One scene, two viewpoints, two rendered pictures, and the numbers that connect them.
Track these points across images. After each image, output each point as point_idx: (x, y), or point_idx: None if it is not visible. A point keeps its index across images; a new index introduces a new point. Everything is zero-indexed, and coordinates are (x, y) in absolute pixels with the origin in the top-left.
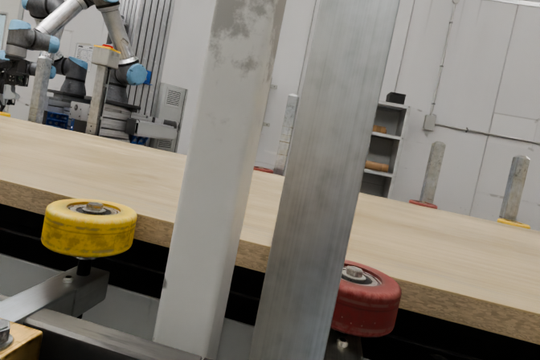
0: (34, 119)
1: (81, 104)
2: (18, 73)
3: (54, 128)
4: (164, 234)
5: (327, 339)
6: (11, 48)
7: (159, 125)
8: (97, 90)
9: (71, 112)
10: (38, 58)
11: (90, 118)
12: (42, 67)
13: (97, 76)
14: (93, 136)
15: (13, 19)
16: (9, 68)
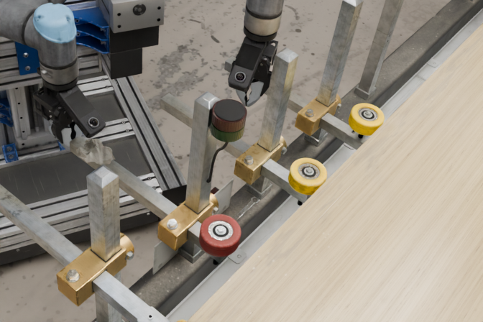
0: (338, 83)
1: None
2: (277, 46)
3: (456, 72)
4: None
5: None
6: (280, 20)
7: None
8: None
9: (121, 24)
10: (356, 8)
11: (391, 28)
12: (358, 15)
13: None
14: (471, 48)
15: None
16: (264, 51)
